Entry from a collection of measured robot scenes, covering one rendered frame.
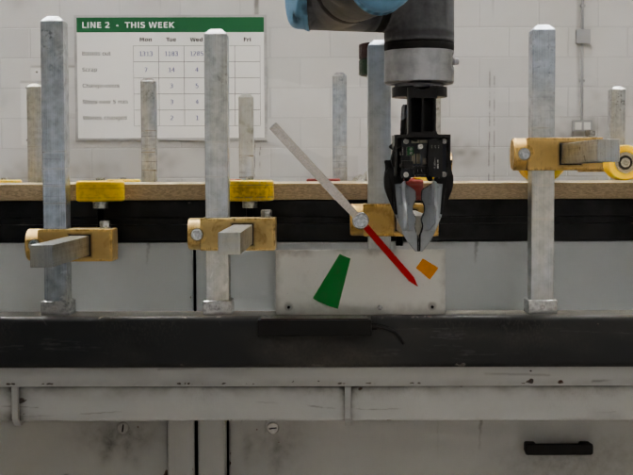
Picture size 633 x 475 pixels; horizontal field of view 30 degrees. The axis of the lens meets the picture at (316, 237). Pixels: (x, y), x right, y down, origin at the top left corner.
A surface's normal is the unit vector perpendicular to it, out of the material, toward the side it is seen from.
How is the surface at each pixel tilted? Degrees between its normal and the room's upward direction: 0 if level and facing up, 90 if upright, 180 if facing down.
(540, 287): 90
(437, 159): 90
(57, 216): 90
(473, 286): 90
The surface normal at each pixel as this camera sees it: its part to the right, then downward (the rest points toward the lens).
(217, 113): -0.01, 0.05
